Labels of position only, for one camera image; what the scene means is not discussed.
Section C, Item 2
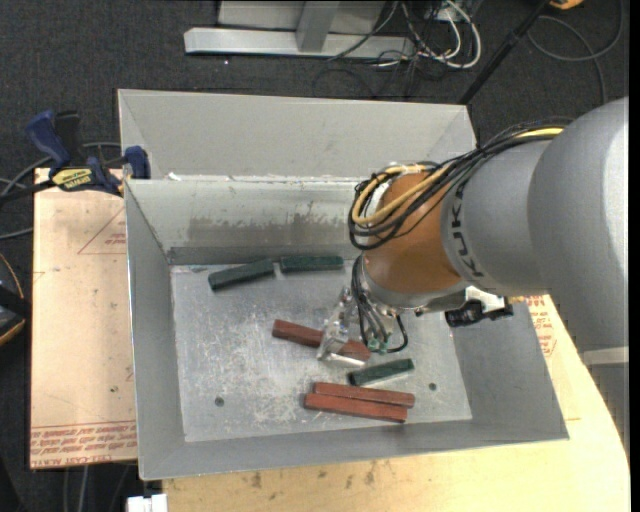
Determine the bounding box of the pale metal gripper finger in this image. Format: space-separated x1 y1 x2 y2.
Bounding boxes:
315 347 368 370
319 318 352 353

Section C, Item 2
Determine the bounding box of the black cylinder on white bracket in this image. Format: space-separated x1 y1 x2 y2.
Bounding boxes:
443 294 516 329

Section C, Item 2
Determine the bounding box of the grey metal bin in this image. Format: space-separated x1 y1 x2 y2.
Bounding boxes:
117 88 571 482

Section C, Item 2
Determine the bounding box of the red-brown flat block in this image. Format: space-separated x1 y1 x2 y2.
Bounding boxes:
302 392 409 425
311 381 417 409
271 318 373 362

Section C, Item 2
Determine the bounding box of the dark green flat block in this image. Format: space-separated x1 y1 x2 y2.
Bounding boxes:
207 256 277 292
347 357 416 387
278 254 346 275

